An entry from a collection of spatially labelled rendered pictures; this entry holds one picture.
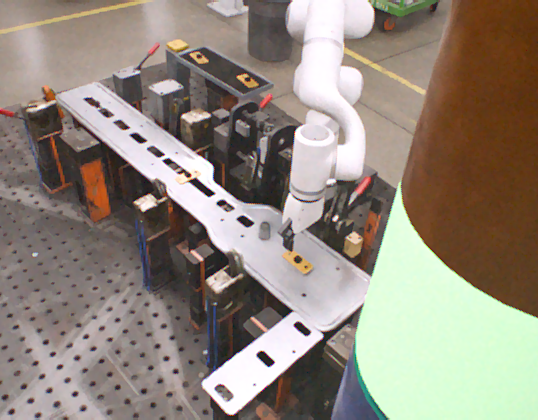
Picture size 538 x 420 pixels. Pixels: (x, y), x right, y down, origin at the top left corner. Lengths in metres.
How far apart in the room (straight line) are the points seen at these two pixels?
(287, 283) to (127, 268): 0.65
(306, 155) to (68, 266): 1.00
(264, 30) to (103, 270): 3.05
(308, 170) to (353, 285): 0.37
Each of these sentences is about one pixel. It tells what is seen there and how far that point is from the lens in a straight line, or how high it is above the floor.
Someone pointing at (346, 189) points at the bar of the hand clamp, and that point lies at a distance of 1.35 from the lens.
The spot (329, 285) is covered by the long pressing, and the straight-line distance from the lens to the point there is 1.34.
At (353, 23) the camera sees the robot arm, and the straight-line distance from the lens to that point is 1.38.
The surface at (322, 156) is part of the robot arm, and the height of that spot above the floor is 1.37.
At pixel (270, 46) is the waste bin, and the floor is 0.14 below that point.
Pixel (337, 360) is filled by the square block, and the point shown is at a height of 1.03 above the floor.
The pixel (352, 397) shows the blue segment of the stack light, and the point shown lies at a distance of 0.18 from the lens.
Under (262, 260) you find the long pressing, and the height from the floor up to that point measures 1.00.
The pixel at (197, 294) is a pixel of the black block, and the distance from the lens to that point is 1.49.
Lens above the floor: 2.01
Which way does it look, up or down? 42 degrees down
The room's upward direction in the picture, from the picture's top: 4 degrees clockwise
